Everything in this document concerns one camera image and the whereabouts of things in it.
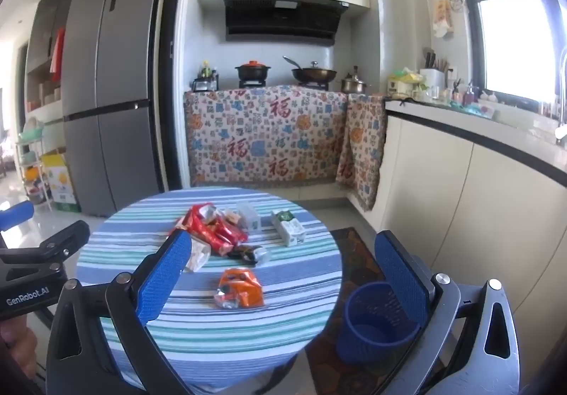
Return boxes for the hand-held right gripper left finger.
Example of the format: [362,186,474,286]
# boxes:
[45,227,196,395]

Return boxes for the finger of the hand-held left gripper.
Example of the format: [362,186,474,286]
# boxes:
[36,220,90,265]
[0,200,35,245]

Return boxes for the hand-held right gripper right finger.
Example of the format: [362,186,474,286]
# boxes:
[374,229,520,395]

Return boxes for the blue plastic wastebasket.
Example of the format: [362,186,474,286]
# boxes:
[336,281,421,366]

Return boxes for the red foil snack wrapper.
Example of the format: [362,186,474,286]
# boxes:
[175,204,249,256]

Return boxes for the orange white snack wrapper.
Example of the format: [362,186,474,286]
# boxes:
[214,267,265,309]

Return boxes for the black snack wrapper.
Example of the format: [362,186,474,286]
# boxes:
[228,244,271,265]

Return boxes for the clear plastic packet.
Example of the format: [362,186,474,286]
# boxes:
[236,200,262,233]

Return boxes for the white green carton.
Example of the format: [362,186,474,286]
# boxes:
[271,209,307,247]

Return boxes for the person's left hand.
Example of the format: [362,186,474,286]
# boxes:
[0,320,38,378]

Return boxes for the hexagon patterned rug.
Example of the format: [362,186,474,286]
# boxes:
[305,226,426,395]

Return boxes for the storage trolley rack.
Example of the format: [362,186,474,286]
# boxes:
[15,118,54,212]

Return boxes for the yellow cardboard box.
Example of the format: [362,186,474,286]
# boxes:
[42,151,80,213]

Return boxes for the cream kitchen counter cabinet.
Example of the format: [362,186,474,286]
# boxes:
[350,98,567,378]

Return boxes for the striped tablecloth on round table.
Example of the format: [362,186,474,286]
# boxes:
[75,188,344,393]

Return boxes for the narrow patterned cloth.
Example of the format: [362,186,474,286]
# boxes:
[335,93,388,212]

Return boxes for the red hanging cloth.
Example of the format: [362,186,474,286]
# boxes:
[50,27,66,81]

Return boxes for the large patterned cloth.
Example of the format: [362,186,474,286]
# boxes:
[184,85,350,190]

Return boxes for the grey multi-door refrigerator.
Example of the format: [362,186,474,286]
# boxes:
[62,0,171,216]

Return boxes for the yellow green container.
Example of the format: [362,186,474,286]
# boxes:
[387,67,423,99]

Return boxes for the steel cooking pot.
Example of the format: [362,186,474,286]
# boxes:
[340,66,370,94]

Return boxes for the white knife holder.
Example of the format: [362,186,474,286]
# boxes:
[420,49,451,99]

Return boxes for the condiment bottle rack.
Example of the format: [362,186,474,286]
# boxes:
[191,60,220,92]

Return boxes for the dark wok with lid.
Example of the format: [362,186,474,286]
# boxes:
[282,55,339,86]

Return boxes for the black clay pot orange lid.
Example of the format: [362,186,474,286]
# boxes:
[235,61,271,83]

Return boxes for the kitchen window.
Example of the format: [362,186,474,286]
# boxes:
[447,0,567,112]

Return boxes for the hanging printed bag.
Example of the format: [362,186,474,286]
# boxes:
[432,0,455,38]

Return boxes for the black range hood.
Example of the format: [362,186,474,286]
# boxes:
[224,0,348,46]

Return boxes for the grey wall shelving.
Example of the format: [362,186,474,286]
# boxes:
[24,0,78,121]

